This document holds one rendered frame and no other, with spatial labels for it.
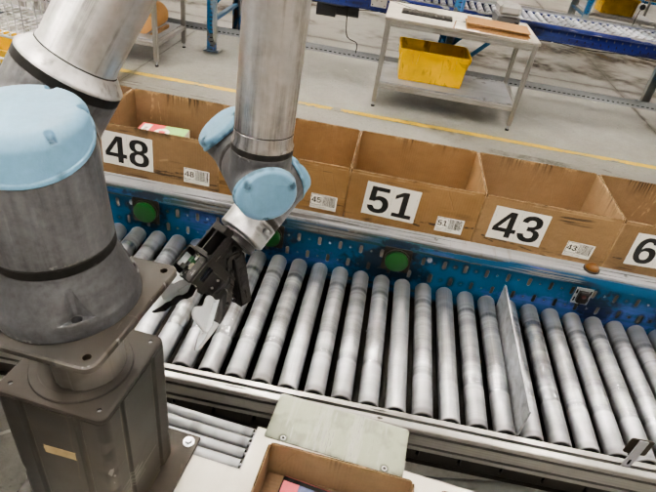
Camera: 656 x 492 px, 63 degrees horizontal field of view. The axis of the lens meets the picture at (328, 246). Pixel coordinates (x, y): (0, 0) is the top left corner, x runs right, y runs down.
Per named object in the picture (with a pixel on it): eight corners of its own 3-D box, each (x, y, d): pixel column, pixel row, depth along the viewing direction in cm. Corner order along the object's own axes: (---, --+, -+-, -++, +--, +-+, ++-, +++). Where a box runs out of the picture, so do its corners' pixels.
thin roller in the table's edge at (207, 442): (117, 416, 112) (242, 455, 109) (123, 409, 114) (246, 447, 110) (118, 422, 113) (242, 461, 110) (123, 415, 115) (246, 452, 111)
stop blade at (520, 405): (515, 434, 125) (529, 411, 120) (495, 307, 163) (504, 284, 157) (518, 435, 125) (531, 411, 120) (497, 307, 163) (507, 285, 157)
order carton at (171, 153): (96, 171, 166) (88, 119, 156) (137, 134, 190) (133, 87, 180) (218, 194, 164) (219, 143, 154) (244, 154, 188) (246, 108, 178)
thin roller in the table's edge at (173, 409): (131, 397, 116) (252, 434, 113) (136, 390, 118) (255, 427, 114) (131, 403, 117) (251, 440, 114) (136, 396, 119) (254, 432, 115)
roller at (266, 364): (247, 394, 127) (248, 381, 124) (292, 266, 169) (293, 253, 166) (267, 399, 127) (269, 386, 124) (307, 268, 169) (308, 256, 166)
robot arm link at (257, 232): (253, 223, 103) (285, 240, 97) (237, 243, 102) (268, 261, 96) (226, 195, 96) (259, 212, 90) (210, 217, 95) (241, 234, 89)
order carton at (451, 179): (342, 218, 162) (350, 168, 152) (352, 175, 186) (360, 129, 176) (471, 243, 160) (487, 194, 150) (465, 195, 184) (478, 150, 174)
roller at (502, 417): (491, 446, 124) (498, 433, 121) (474, 302, 166) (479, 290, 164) (512, 450, 124) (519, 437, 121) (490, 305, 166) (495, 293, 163)
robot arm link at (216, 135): (248, 118, 81) (293, 171, 89) (230, 92, 90) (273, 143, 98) (201, 157, 82) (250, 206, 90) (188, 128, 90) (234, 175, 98)
